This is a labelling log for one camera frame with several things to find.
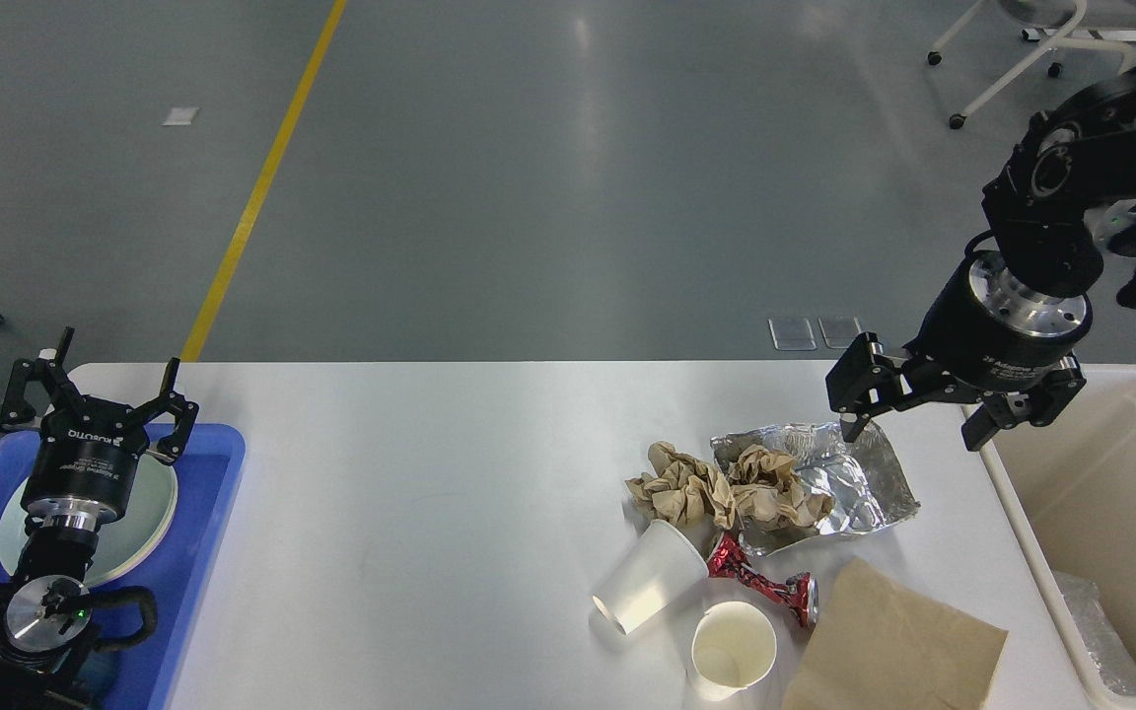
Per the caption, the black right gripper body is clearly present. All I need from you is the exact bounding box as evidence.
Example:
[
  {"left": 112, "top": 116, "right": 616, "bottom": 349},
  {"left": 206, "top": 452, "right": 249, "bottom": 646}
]
[{"left": 907, "top": 250, "right": 1093, "bottom": 392}]

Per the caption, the brown paper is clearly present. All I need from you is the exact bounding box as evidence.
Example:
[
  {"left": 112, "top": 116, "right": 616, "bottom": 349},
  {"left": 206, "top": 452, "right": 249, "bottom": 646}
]
[
  {"left": 625, "top": 441, "right": 738, "bottom": 531},
  {"left": 726, "top": 445, "right": 835, "bottom": 532}
]

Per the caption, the white office chair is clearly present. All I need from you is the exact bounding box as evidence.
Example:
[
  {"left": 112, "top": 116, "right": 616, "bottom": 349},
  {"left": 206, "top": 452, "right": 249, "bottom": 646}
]
[{"left": 926, "top": 0, "right": 1136, "bottom": 131}]

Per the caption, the white plastic bin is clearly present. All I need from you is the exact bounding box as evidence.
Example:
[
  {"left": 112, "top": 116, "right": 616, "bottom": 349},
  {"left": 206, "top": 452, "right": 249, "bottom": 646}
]
[{"left": 979, "top": 365, "right": 1136, "bottom": 709}]

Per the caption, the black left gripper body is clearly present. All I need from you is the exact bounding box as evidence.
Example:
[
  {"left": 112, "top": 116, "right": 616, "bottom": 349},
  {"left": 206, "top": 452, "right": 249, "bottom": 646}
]
[{"left": 20, "top": 428, "right": 147, "bottom": 525}]

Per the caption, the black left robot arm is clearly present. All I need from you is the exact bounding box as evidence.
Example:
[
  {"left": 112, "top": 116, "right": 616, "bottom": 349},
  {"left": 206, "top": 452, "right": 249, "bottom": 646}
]
[{"left": 0, "top": 327, "right": 199, "bottom": 709}]

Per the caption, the floor outlet cover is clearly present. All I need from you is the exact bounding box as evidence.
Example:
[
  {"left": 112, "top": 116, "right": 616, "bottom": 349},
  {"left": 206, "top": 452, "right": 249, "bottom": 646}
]
[
  {"left": 817, "top": 318, "right": 864, "bottom": 350},
  {"left": 767, "top": 318, "right": 819, "bottom": 352}
]

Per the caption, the red foil wrapper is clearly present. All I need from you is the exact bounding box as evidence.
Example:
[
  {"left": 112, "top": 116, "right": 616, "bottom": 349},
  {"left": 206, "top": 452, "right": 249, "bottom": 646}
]
[{"left": 705, "top": 531, "right": 819, "bottom": 632}]

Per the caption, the tipped white paper cup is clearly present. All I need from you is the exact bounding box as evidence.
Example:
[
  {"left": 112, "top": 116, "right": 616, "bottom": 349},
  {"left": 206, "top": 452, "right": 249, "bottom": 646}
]
[{"left": 592, "top": 520, "right": 708, "bottom": 635}]

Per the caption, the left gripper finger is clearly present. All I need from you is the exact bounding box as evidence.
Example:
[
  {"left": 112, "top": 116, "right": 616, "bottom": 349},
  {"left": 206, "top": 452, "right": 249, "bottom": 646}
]
[
  {"left": 0, "top": 327, "right": 89, "bottom": 437},
  {"left": 124, "top": 357, "right": 201, "bottom": 463}
]

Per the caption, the silver foil bag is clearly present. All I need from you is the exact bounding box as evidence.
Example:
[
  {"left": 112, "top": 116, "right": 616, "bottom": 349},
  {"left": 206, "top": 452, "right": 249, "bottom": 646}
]
[{"left": 709, "top": 421, "right": 920, "bottom": 557}]

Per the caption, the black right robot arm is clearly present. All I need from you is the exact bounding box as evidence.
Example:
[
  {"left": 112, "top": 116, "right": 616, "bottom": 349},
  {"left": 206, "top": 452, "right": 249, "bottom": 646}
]
[{"left": 825, "top": 66, "right": 1136, "bottom": 451}]

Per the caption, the brown paper bag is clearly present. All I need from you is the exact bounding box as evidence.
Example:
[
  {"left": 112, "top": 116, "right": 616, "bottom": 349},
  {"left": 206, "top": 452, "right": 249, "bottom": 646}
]
[{"left": 782, "top": 557, "right": 1006, "bottom": 709}]

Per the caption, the light green plate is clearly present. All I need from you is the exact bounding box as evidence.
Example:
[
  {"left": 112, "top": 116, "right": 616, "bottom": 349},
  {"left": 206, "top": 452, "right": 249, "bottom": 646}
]
[{"left": 0, "top": 458, "right": 178, "bottom": 586}]

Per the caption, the blue plastic tray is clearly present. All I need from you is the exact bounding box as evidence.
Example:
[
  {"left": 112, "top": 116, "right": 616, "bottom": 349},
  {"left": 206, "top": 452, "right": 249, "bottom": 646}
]
[{"left": 0, "top": 423, "right": 245, "bottom": 709}]

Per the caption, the upright white paper cup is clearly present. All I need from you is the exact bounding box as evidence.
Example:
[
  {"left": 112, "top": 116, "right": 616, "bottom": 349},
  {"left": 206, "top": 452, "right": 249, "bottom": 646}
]
[{"left": 688, "top": 601, "right": 777, "bottom": 701}]

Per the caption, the clear plastic wrap in bin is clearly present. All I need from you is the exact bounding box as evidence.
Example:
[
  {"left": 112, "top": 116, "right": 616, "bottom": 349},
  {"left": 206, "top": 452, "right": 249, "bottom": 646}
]
[{"left": 1053, "top": 570, "right": 1136, "bottom": 698}]

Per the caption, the floor outlet cover right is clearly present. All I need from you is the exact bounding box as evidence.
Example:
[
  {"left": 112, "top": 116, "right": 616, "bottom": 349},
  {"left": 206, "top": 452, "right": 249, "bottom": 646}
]
[{"left": 817, "top": 318, "right": 864, "bottom": 350}]

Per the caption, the floor outlet cover left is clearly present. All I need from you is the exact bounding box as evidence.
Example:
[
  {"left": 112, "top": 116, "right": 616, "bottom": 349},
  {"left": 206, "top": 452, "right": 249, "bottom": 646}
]
[{"left": 767, "top": 318, "right": 819, "bottom": 352}]

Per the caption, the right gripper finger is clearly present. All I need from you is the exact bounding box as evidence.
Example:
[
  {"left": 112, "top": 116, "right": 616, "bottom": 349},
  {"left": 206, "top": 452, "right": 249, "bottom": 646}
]
[
  {"left": 960, "top": 354, "right": 1087, "bottom": 451},
  {"left": 825, "top": 332, "right": 963, "bottom": 442}
]

